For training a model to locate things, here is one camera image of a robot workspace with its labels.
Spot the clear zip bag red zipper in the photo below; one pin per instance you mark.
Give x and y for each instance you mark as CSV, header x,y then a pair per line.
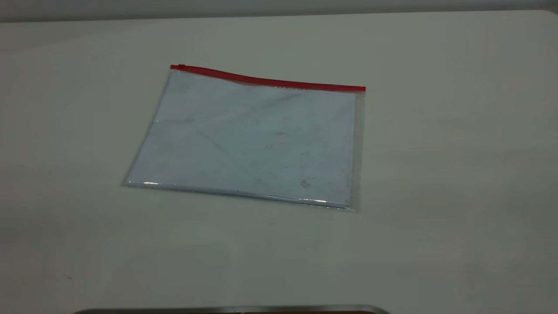
x,y
244,139

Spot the grey metal bar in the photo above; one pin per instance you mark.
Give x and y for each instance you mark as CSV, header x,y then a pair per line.
x,y
226,310

